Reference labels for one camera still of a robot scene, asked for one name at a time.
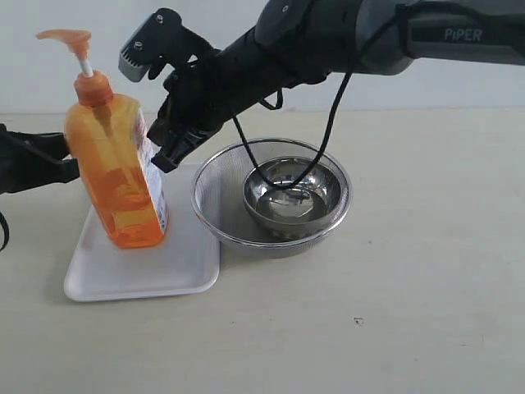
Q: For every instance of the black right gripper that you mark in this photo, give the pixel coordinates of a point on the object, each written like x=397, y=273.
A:
x=200, y=99

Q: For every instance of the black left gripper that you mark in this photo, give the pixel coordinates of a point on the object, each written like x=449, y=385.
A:
x=16, y=178

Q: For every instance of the orange pump soap bottle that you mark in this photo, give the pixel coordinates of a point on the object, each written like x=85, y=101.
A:
x=107, y=135

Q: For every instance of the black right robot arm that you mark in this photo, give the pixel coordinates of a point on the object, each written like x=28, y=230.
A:
x=303, y=42

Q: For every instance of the small stainless steel bowl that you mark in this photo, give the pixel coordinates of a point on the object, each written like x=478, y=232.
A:
x=290, y=209

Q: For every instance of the steel mesh strainer basket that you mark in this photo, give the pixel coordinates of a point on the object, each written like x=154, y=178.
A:
x=217, y=198

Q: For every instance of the white rectangular plastic tray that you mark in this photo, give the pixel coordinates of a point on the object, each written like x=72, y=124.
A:
x=186, y=262

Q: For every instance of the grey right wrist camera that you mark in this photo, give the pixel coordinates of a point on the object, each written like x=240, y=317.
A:
x=161, y=40

